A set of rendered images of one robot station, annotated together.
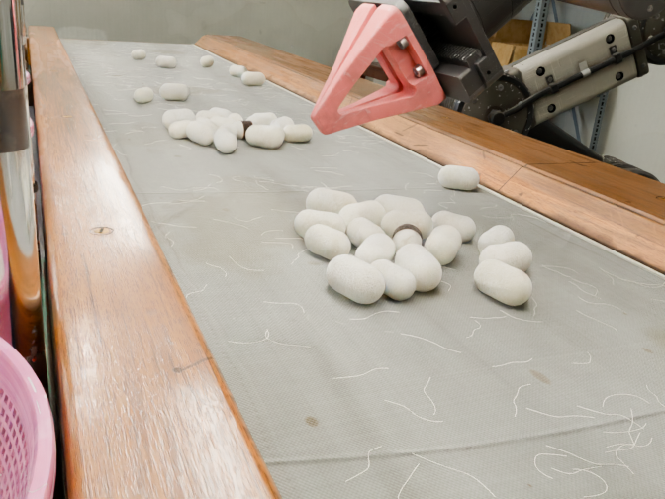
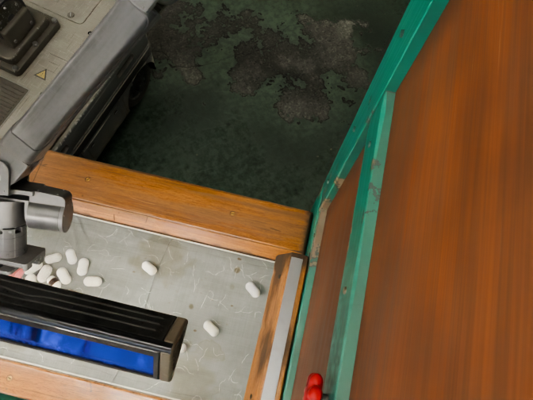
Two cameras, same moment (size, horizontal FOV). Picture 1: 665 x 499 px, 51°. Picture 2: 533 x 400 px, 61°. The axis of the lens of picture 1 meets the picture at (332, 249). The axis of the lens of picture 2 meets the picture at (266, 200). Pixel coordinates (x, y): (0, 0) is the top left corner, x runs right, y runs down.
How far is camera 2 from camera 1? 0.80 m
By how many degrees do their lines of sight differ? 61
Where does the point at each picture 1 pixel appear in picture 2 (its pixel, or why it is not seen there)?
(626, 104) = not seen: outside the picture
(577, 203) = not seen: hidden behind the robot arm
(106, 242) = (18, 379)
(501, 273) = (93, 283)
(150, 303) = (61, 384)
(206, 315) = (55, 362)
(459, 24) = (28, 259)
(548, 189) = not seen: hidden behind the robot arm
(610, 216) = (82, 205)
